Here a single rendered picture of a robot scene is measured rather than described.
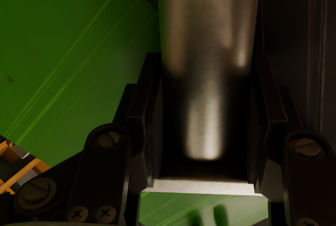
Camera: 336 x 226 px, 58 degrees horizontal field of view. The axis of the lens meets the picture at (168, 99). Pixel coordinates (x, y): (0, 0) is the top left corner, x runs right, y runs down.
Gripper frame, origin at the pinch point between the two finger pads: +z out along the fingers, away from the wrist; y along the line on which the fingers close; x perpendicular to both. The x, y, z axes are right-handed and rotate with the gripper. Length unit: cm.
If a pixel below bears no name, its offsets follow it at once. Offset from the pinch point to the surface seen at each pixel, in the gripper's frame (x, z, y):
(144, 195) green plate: -8.4, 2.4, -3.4
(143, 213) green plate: -10.1, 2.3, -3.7
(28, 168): -407, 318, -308
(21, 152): -18.3, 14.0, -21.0
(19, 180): -408, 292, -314
